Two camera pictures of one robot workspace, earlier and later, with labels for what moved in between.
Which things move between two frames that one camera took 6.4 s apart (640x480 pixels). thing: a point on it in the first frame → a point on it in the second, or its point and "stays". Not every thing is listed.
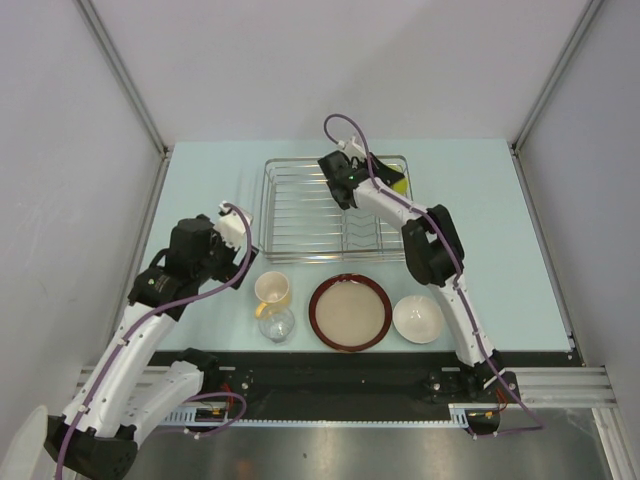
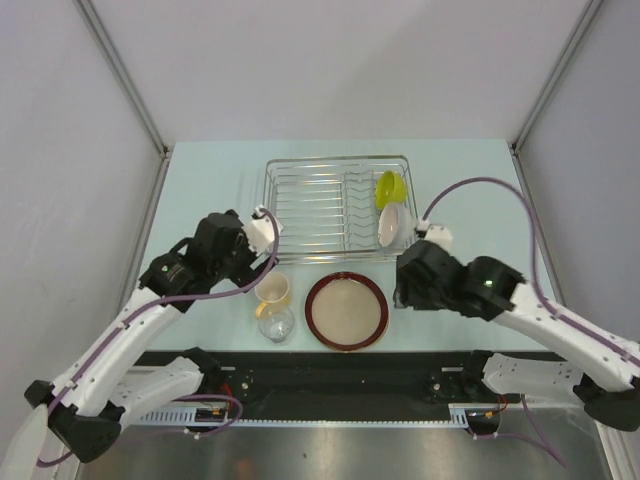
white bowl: x=418 y=319 → x=396 y=226
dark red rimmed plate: x=350 y=312 stays
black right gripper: x=385 y=174 → x=413 y=298
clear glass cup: x=277 y=324 stays
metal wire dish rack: x=302 y=222 stays
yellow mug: x=272 y=289 stays
